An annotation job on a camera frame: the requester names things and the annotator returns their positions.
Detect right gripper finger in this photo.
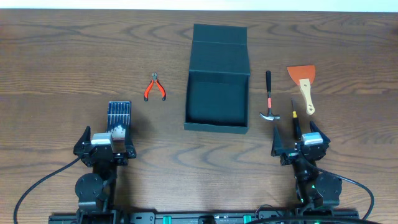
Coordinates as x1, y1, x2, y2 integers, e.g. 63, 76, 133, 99
310, 121, 330, 144
271, 126, 284, 156

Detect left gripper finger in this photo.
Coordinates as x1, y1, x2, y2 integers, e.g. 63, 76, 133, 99
124, 125, 134, 151
76, 126, 91, 149

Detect black yellow screwdriver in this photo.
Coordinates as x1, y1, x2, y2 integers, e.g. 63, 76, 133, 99
291, 99, 302, 141

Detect small claw hammer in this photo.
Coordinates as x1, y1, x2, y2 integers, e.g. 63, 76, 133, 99
259, 70, 280, 121

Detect blue screwdriver bit set case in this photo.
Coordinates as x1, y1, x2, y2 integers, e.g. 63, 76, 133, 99
106, 101, 131, 141

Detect orange scraper wooden handle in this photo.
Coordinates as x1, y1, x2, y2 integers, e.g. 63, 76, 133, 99
287, 65, 316, 115

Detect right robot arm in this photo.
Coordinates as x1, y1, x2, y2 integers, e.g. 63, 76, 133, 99
271, 121, 342, 210

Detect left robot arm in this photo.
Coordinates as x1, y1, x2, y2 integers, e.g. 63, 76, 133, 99
73, 125, 136, 213

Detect dark green open box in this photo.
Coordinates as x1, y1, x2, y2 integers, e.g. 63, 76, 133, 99
184, 24, 251, 134

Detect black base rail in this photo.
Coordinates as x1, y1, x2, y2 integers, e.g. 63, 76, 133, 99
48, 210, 360, 224

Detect red handled pliers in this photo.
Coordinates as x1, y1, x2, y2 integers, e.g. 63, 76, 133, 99
143, 72, 167, 102

